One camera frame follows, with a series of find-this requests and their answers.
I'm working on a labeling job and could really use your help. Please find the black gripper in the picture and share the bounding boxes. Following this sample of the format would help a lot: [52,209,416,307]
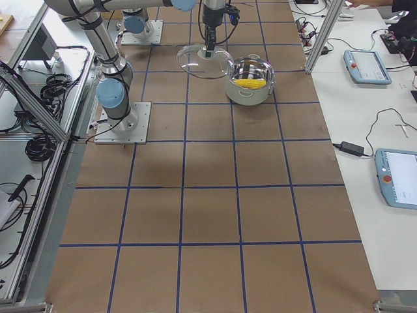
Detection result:
[202,0,240,58]

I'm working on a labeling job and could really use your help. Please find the glass pot lid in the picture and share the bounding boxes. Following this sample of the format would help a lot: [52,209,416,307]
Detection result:
[177,44,233,80]

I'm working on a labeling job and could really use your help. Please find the yellow corn cob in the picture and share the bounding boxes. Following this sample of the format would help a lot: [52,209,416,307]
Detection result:
[234,78,266,89]

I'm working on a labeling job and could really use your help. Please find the person forearm dark sleeve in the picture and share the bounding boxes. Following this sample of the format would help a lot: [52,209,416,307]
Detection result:
[349,0,416,43]

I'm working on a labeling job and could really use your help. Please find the white steel cooking pot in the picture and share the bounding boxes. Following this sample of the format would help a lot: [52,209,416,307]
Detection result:
[225,54,276,106]

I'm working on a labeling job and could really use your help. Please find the far teach pendant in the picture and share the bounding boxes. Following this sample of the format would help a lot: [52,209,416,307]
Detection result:
[343,50,392,85]

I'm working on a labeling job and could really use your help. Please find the teach pendant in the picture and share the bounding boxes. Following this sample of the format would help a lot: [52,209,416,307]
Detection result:
[375,149,416,210]
[343,50,392,85]

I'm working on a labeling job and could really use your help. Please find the grey control box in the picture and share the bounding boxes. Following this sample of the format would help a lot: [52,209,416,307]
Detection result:
[22,23,57,70]

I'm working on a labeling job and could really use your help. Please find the black power brick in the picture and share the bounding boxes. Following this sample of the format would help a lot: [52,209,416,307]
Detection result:
[338,141,364,157]

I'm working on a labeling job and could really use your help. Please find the white t-shaped tool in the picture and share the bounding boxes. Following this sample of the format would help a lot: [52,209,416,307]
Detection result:
[395,124,409,138]

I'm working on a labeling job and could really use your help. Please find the near teach pendant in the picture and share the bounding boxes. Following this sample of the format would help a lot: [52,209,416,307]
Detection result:
[375,149,416,210]

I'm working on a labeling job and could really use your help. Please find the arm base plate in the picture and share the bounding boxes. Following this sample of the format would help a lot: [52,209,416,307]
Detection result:
[93,102,152,144]
[121,20,163,46]

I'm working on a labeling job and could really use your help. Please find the aluminium frame post right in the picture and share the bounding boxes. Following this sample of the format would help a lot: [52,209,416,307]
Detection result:
[305,0,344,74]

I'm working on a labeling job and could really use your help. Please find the aluminium frame rail left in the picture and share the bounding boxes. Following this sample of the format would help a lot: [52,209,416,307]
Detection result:
[1,61,70,142]

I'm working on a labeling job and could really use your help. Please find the coiled black cables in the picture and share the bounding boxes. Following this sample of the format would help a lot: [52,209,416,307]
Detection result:
[25,73,81,164]

